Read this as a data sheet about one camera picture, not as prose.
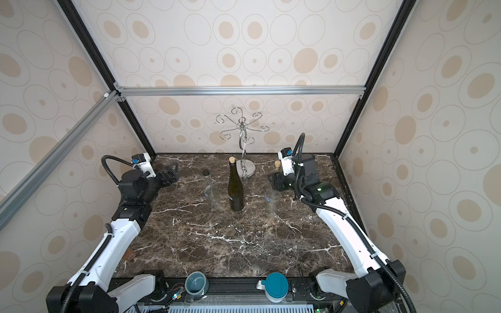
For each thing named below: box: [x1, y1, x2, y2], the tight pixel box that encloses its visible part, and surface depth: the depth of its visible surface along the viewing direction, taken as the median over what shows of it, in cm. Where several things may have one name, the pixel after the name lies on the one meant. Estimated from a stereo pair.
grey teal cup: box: [185, 271, 210, 297], surface depth 73 cm
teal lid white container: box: [256, 271, 289, 303], surface depth 70 cm
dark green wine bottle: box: [227, 156, 245, 212], surface depth 88 cm
